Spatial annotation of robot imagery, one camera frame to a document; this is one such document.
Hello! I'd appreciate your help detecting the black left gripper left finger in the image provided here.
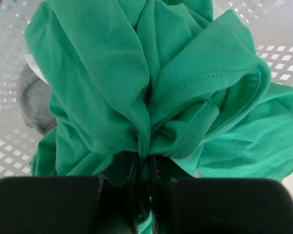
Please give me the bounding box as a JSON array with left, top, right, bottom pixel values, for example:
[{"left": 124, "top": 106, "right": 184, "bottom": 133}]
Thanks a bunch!
[{"left": 0, "top": 153, "right": 139, "bottom": 234}]

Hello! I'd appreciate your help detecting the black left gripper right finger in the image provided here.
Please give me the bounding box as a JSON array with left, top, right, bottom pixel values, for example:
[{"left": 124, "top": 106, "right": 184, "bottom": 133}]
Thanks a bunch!
[{"left": 150, "top": 156, "right": 293, "bottom": 234}]

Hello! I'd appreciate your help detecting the grey tank top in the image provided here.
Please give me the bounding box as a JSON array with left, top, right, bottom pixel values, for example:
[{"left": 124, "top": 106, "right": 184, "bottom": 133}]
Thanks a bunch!
[{"left": 17, "top": 65, "right": 57, "bottom": 136}]

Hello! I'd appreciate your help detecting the green tank top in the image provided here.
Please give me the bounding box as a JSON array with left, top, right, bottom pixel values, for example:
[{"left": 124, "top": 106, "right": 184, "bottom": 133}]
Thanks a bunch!
[{"left": 25, "top": 0, "right": 293, "bottom": 234}]

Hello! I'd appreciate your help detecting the white tank top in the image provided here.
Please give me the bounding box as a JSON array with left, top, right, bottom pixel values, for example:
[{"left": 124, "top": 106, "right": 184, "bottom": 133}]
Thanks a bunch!
[{"left": 24, "top": 54, "right": 49, "bottom": 85}]

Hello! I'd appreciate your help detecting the white plastic laundry basket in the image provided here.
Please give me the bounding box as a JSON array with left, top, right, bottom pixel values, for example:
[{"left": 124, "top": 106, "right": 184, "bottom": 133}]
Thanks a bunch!
[{"left": 0, "top": 0, "right": 293, "bottom": 178}]

